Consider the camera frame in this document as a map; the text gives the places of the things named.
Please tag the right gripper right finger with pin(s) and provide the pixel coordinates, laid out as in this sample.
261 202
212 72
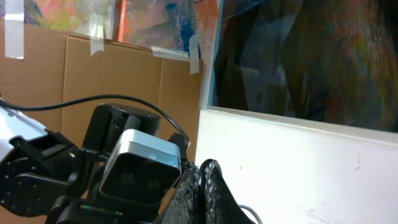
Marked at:
219 205

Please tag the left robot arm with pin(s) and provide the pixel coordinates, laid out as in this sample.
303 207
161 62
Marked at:
38 165

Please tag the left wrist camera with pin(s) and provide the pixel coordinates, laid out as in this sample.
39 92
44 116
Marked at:
141 168

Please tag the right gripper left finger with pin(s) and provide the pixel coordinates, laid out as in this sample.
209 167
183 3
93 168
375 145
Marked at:
183 205

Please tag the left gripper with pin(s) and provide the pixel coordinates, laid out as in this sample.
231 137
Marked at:
98 208

